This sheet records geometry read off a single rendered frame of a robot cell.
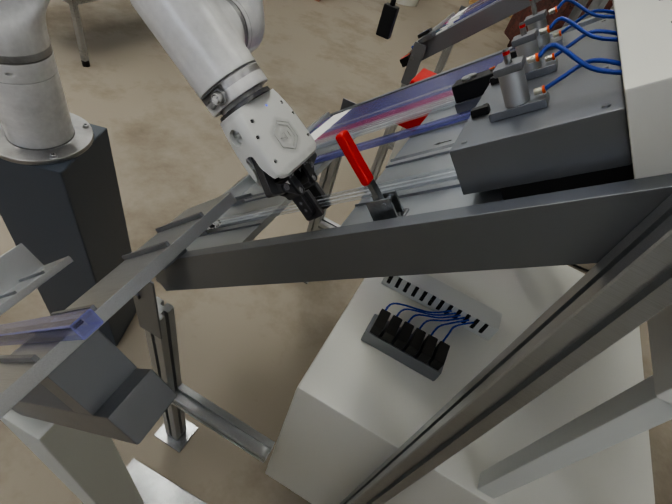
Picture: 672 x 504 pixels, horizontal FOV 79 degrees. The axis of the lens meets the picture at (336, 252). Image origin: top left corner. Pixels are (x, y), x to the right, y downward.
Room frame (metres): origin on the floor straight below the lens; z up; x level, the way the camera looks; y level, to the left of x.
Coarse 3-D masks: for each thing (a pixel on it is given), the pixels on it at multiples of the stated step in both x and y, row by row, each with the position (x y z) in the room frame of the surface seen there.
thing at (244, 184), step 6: (324, 114) 1.04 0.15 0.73; (318, 120) 0.99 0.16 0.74; (312, 126) 0.96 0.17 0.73; (240, 180) 0.66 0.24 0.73; (246, 180) 0.67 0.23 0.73; (252, 180) 0.68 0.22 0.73; (234, 186) 0.63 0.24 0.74; (240, 186) 0.64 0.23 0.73; (246, 186) 0.66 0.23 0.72; (228, 192) 0.61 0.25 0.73; (234, 192) 0.62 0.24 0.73; (240, 192) 0.64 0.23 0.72
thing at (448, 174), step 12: (396, 180) 0.42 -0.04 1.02; (408, 180) 0.41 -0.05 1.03; (420, 180) 0.40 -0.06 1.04; (432, 180) 0.40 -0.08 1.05; (444, 180) 0.40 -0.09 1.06; (336, 192) 0.44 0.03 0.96; (348, 192) 0.43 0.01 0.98; (360, 192) 0.42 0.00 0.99; (288, 204) 0.45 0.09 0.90; (324, 204) 0.43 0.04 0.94; (228, 216) 0.48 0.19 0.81; (240, 216) 0.46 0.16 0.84; (252, 216) 0.45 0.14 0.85; (264, 216) 0.45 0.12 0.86
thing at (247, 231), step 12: (336, 144) 0.76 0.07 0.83; (324, 168) 0.65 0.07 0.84; (252, 192) 0.62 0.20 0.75; (240, 204) 0.57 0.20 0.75; (252, 204) 0.55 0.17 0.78; (264, 204) 0.53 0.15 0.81; (276, 204) 0.51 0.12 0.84; (276, 216) 0.48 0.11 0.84; (216, 228) 0.48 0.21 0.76; (228, 228) 0.47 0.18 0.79; (240, 228) 0.45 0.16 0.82; (252, 228) 0.44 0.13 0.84; (264, 228) 0.45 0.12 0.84; (204, 240) 0.44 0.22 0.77; (216, 240) 0.43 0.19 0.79; (228, 240) 0.42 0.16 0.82; (240, 240) 0.41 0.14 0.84
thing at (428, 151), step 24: (432, 120) 0.68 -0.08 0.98; (408, 144) 0.60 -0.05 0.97; (432, 144) 0.56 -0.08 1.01; (408, 168) 0.49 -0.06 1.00; (432, 168) 0.47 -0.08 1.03; (408, 192) 0.41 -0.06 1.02; (432, 192) 0.39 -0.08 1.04; (456, 192) 0.38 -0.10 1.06; (480, 192) 0.36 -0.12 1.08; (360, 216) 0.38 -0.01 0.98
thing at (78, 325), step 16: (32, 320) 0.11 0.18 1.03; (48, 320) 0.11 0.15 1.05; (64, 320) 0.10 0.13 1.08; (80, 320) 0.10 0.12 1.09; (96, 320) 0.10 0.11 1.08; (0, 336) 0.11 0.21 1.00; (16, 336) 0.10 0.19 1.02; (32, 336) 0.10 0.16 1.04; (48, 336) 0.10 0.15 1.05; (64, 336) 0.09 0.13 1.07; (80, 336) 0.09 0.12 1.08
